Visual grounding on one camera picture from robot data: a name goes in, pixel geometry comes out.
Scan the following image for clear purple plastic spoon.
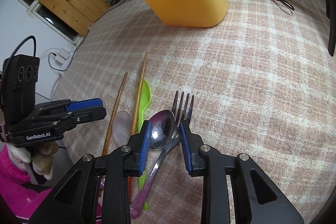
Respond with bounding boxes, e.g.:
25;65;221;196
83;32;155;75
112;111;131;146

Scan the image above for green plastic spoon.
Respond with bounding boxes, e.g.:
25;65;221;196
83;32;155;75
135;78;153;212

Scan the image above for red wooden chopstick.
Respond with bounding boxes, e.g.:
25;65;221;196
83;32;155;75
101;72;128;156
127;51;149;204

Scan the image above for steel spoon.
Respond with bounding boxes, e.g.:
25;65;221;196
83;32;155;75
149;110;175;150

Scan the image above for steel fork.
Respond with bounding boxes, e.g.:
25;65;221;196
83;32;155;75
130;91;194;219

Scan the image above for pink sleeve forearm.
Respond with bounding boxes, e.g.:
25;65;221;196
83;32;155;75
1;144;52;223

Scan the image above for left gloved hand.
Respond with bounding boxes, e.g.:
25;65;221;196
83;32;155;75
6;141;59;180

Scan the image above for white power strip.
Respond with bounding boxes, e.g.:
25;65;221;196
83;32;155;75
55;48;70;64

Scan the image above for checkered pink tablecloth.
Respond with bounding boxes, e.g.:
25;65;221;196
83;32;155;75
52;0;335;223

